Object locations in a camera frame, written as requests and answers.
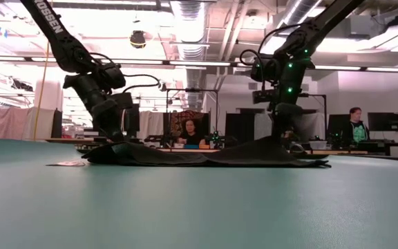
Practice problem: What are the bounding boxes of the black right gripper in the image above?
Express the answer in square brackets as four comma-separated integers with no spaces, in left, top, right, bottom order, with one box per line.
[271,60,307,141]

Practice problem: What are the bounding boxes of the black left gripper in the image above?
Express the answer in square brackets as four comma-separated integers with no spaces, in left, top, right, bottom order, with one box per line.
[81,79,124,142]

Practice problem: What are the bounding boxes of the black towel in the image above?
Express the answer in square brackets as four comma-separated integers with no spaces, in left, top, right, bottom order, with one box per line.
[46,136,332,169]

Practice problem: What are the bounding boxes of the black monitor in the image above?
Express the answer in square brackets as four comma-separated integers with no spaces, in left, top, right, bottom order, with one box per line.
[367,112,398,132]
[327,113,352,139]
[122,103,140,134]

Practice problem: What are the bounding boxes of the grey cloth cover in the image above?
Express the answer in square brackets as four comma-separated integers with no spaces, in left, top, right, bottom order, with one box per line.
[301,112,326,141]

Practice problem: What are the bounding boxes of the white curtain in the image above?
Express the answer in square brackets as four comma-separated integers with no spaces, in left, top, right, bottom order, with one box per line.
[138,110,165,139]

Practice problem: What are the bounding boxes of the white plastic bin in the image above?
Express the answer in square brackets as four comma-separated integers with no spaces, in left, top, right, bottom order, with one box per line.
[308,140,328,150]

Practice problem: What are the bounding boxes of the black upright panel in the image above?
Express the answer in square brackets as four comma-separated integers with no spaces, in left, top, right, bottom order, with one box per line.
[50,109,64,139]

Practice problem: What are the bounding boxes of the red patterned cloth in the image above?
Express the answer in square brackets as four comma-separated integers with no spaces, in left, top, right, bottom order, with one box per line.
[170,109,205,138]

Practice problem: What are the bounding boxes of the person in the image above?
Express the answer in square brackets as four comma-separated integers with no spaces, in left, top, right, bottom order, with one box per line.
[176,118,207,146]
[342,107,371,143]

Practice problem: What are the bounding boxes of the black desk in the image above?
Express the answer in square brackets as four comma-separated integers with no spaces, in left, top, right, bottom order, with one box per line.
[357,138,398,156]

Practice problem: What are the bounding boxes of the pink curtain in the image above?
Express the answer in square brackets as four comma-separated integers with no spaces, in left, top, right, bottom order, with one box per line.
[0,106,55,141]

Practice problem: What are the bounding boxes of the long ceiling light bar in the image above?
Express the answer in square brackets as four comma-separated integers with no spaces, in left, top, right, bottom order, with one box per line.
[0,55,398,74]

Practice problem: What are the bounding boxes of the green table mat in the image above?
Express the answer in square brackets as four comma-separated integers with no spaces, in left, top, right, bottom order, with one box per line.
[0,137,398,249]

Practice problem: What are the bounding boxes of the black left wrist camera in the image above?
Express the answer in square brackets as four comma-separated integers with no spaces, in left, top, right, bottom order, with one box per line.
[111,92,134,110]

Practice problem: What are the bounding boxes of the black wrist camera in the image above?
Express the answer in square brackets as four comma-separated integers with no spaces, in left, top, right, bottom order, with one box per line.
[111,92,134,110]
[252,89,278,104]

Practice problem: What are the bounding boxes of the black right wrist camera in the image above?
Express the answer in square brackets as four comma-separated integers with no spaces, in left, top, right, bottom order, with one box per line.
[252,89,278,104]

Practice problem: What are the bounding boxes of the black stand frame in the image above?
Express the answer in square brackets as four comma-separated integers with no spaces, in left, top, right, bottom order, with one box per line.
[165,88,220,145]
[298,92,327,139]

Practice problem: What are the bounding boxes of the yellow cable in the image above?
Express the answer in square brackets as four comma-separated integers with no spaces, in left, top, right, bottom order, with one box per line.
[32,41,50,141]

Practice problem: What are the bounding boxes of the black ceiling dome camera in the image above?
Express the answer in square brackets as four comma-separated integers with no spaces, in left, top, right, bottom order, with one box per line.
[129,30,147,49]

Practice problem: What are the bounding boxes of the silver ventilation duct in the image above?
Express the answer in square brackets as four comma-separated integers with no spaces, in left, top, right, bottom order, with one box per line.
[169,0,209,111]
[273,0,324,35]

